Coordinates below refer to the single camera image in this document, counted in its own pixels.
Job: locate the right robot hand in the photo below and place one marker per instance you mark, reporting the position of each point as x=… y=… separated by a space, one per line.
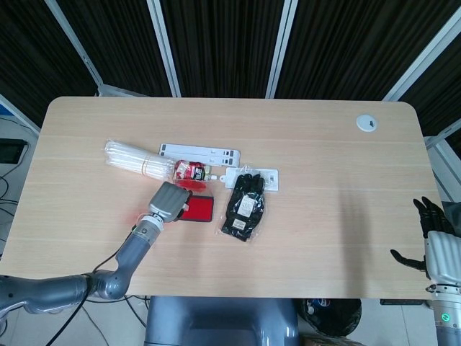
x=444 y=252

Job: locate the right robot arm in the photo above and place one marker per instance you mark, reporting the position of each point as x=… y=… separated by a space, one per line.
x=448 y=317

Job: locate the black trash bin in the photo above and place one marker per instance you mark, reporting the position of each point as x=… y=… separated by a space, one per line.
x=335 y=317

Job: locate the dark grey robot torso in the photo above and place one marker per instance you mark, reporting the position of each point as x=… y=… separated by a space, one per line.
x=219 y=320

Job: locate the white partition post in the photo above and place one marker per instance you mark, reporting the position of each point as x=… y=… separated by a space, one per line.
x=421 y=61
x=75 y=43
x=281 y=47
x=164 y=47

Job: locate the white socket plate package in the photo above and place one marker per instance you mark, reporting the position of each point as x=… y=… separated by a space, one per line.
x=272 y=180

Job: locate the red ink pad black case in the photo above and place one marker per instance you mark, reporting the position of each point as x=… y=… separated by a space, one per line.
x=201 y=209

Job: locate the brown cardboard box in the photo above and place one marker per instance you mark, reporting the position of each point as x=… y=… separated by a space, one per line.
x=320 y=340

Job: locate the black gloves in plastic bag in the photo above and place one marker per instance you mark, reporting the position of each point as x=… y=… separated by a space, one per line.
x=245 y=209

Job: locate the black floor power strip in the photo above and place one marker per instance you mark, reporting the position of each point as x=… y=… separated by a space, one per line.
x=403 y=302

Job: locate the bundle of white straws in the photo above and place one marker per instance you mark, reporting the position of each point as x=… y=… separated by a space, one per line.
x=137 y=159

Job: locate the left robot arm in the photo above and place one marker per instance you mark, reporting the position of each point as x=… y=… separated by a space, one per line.
x=133 y=252

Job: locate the blue white board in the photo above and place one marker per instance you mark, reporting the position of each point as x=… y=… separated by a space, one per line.
x=14 y=115

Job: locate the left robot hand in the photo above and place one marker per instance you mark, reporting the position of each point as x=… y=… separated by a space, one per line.
x=168 y=202

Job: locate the red snack packet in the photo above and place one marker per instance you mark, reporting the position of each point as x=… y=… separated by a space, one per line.
x=191 y=170

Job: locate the long white flat box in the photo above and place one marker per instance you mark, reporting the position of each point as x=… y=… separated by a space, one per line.
x=194 y=151

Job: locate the black device with screen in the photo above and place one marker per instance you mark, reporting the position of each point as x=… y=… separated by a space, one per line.
x=11 y=151

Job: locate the clear box with red base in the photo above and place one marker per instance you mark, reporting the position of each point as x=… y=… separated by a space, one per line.
x=196 y=185

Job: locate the small white plug adapter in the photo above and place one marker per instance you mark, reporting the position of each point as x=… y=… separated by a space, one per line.
x=214 y=177

